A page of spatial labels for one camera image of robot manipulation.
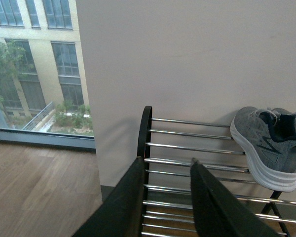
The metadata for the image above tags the grey knit sneaker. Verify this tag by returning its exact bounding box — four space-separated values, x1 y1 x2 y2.
230 107 296 192

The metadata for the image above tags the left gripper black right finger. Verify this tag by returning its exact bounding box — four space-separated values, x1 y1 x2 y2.
190 158 278 237

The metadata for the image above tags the black metal shoe rack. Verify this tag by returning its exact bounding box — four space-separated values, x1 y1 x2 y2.
137 106 296 237

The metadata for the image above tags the left floor window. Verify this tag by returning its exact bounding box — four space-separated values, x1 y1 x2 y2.
0 0 96 153

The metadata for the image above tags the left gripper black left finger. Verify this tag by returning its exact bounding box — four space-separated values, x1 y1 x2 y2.
73 157 145 237

